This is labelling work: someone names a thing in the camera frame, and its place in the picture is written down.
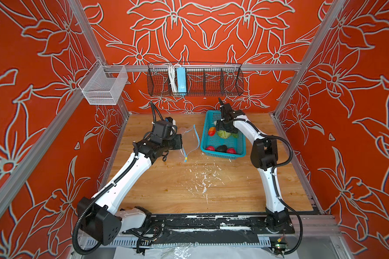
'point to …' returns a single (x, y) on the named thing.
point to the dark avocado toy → (222, 148)
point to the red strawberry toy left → (210, 148)
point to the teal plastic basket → (238, 143)
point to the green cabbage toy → (223, 134)
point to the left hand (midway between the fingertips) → (181, 138)
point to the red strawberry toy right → (231, 150)
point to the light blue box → (181, 80)
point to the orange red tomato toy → (212, 131)
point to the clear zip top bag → (190, 142)
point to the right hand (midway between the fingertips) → (222, 127)
